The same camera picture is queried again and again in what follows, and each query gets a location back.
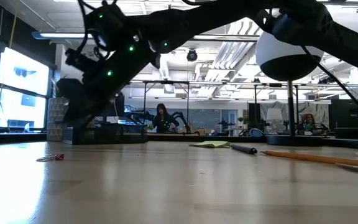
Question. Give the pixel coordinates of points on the white shade table lamp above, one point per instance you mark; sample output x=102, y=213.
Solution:
x=274, y=114

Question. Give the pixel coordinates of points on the background black station frame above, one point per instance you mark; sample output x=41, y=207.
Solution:
x=166, y=82

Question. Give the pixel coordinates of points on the background black robot arm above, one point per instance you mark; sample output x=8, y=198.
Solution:
x=183, y=118
x=138, y=116

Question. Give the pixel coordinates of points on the small red binder clip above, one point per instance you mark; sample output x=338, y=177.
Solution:
x=57, y=156

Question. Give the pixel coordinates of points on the potted green succulent plant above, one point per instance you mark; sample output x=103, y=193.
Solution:
x=54, y=121

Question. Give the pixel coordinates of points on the black background monitor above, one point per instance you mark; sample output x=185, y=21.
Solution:
x=120, y=107

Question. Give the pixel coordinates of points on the blue round object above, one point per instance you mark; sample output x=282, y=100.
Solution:
x=256, y=133

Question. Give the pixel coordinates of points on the large black screen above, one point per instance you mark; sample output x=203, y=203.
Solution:
x=350, y=113

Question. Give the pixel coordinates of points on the person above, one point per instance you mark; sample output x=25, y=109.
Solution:
x=308, y=123
x=164, y=121

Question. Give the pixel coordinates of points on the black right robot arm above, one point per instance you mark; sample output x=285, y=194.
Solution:
x=213, y=18

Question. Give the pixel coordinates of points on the black ceiling spotlight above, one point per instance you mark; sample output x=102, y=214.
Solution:
x=192, y=56

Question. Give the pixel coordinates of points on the black mesh desk organizer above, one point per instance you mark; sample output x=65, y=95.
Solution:
x=120, y=135

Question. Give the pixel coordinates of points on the black marker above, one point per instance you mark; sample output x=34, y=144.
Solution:
x=244, y=149

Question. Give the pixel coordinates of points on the black aluminium table frame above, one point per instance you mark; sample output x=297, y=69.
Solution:
x=179, y=137

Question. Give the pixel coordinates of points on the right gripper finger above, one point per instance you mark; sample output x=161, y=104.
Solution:
x=84, y=109
x=68, y=90

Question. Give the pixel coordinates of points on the white globe lamp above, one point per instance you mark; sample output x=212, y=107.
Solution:
x=291, y=67

